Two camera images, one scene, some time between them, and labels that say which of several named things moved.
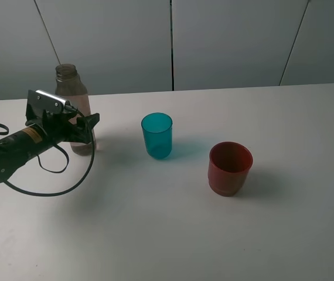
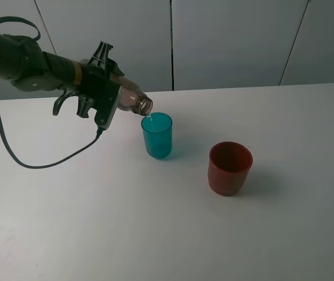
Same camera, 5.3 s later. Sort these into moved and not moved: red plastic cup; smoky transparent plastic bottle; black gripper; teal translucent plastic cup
Moved: black gripper; smoky transparent plastic bottle
Not moved: teal translucent plastic cup; red plastic cup
